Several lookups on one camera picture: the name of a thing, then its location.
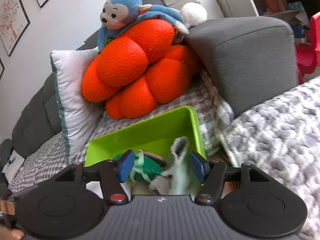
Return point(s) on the white shelf unit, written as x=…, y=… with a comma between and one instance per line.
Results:
x=290, y=11

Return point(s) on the white fluffy plush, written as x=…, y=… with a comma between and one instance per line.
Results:
x=193, y=14

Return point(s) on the lime green plastic bin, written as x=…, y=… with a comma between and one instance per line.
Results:
x=155, y=135

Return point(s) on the green knitted round toy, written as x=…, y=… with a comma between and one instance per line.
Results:
x=147, y=166

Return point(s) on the grey-green fluffy cloth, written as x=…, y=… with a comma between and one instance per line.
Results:
x=177, y=178

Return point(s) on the grey white knitted blanket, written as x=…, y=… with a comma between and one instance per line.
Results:
x=281, y=137

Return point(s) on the red plastic chair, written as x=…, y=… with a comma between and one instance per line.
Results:
x=308, y=55

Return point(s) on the orange pumpkin cushion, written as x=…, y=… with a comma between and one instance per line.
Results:
x=140, y=70

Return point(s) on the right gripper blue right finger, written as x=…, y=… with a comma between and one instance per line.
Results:
x=199, y=166

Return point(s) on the white and teal pillow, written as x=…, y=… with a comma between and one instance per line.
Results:
x=78, y=116

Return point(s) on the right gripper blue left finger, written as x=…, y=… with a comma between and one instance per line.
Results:
x=124, y=165

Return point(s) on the blue monkey plush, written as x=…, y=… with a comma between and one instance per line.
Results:
x=118, y=16

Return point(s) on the person's left hand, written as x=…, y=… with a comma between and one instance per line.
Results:
x=10, y=234

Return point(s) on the small white embroidered pillow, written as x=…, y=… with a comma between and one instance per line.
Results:
x=12, y=166

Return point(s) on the grey checkered sofa blanket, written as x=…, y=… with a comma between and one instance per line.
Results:
x=37, y=136

